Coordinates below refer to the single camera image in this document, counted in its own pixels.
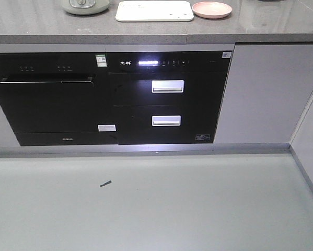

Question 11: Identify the cream bear serving tray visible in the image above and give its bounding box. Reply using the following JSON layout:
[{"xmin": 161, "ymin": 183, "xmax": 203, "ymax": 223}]
[{"xmin": 115, "ymin": 1, "xmax": 194, "ymax": 22}]

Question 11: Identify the pink round plate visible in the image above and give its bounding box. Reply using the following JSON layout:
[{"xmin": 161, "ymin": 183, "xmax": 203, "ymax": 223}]
[{"xmin": 192, "ymin": 1, "xmax": 233, "ymax": 19}]

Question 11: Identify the black disinfection cabinet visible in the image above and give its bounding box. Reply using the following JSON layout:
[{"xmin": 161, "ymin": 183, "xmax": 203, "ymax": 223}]
[{"xmin": 107, "ymin": 51, "xmax": 232, "ymax": 145}]

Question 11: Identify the white label sticker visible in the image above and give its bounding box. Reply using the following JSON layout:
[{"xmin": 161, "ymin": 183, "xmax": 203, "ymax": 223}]
[{"xmin": 97, "ymin": 124, "xmax": 116, "ymax": 132}]

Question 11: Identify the green energy label sticker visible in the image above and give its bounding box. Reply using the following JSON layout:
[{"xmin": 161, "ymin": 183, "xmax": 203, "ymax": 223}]
[{"xmin": 95, "ymin": 54, "xmax": 107, "ymax": 67}]

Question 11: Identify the black built-in dishwasher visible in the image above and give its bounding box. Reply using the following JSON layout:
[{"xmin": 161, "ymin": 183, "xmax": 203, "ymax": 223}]
[{"xmin": 0, "ymin": 52, "xmax": 118, "ymax": 146}]

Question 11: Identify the grey cabinet door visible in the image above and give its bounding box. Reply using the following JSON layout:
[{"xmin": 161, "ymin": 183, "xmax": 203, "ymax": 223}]
[{"xmin": 214, "ymin": 44, "xmax": 313, "ymax": 144}]

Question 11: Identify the green electric cooking pot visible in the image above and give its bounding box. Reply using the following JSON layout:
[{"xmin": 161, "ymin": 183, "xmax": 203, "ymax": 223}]
[{"xmin": 61, "ymin": 0, "xmax": 110, "ymax": 15}]

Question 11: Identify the lower silver drawer handle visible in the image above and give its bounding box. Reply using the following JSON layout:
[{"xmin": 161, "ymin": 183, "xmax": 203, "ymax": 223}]
[{"xmin": 152, "ymin": 115, "xmax": 181, "ymax": 127}]

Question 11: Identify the silver drawer handle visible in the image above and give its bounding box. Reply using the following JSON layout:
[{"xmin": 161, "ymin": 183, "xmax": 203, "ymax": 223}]
[
  {"xmin": 152, "ymin": 115, "xmax": 181, "ymax": 127},
  {"xmin": 152, "ymin": 80, "xmax": 185, "ymax": 93}
]

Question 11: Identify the upper silver drawer handle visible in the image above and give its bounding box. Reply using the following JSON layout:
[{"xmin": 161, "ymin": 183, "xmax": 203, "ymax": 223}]
[{"xmin": 152, "ymin": 80, "xmax": 185, "ymax": 93}]

